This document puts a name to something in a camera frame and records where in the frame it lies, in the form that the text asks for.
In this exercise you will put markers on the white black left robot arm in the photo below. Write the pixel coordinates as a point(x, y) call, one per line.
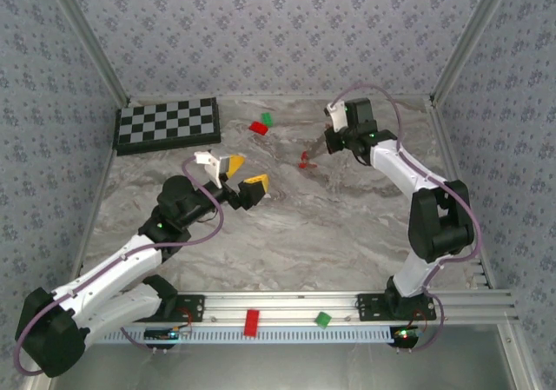
point(113, 272)

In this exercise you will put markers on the aluminium side rail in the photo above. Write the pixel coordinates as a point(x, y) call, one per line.
point(104, 173)
point(449, 160)

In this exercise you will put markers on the black grey checkerboard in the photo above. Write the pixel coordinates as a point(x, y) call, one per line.
point(167, 120)

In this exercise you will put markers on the left aluminium frame post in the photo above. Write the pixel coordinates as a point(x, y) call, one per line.
point(87, 34)

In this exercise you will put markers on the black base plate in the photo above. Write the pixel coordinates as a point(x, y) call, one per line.
point(369, 307)
point(191, 309)

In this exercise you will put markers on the right circuit board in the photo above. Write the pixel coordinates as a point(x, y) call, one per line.
point(406, 333)

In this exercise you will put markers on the flat green toy brick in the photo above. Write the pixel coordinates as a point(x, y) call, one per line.
point(266, 118)

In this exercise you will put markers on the right aluminium frame post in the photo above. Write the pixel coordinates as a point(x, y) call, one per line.
point(473, 29)

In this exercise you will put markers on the long red toy brick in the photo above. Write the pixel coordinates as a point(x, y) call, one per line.
point(251, 322)

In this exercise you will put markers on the grey metal panel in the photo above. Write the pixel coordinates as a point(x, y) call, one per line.
point(278, 368)

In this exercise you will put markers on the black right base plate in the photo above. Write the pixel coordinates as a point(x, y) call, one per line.
point(369, 307)

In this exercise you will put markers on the right aluminium side rail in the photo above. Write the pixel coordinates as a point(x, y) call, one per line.
point(449, 160)

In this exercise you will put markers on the aluminium frame post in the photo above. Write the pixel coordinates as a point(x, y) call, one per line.
point(87, 34)
point(473, 29)

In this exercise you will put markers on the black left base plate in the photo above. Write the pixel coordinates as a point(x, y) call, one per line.
point(191, 309)

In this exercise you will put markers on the circuit board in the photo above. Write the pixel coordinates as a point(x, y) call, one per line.
point(406, 333)
point(160, 333)

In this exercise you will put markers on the red key tag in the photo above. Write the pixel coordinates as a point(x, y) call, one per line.
point(304, 154)
point(306, 164)

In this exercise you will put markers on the left circuit board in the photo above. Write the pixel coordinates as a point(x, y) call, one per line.
point(160, 333)

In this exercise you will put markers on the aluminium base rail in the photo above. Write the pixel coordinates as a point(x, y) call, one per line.
point(278, 305)

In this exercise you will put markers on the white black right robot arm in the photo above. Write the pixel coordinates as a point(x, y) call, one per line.
point(399, 168)

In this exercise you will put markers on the square green toy brick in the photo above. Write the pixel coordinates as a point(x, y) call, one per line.
point(322, 319)

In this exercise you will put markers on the small red toy brick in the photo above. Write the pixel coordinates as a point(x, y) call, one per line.
point(258, 127)

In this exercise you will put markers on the left aluminium side rail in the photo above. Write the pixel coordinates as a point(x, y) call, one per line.
point(104, 173)

